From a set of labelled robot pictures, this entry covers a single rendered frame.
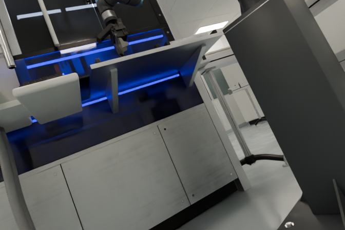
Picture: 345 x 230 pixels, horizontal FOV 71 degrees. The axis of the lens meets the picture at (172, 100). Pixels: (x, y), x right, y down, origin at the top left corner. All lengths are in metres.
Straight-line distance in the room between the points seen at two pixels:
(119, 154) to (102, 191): 0.20
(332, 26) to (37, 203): 2.45
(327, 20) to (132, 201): 2.11
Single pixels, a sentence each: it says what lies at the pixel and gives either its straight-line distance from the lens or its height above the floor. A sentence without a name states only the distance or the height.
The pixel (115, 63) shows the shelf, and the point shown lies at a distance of 1.09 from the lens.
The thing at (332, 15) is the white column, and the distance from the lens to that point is 2.52.
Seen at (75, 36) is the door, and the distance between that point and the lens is 1.60.
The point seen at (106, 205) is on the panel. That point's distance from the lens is 1.38.
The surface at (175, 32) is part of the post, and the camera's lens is 1.74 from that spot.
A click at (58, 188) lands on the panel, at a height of 0.47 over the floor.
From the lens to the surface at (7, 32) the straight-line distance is 1.64.
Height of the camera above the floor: 0.46
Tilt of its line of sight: 8 degrees up
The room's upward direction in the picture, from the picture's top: 24 degrees counter-clockwise
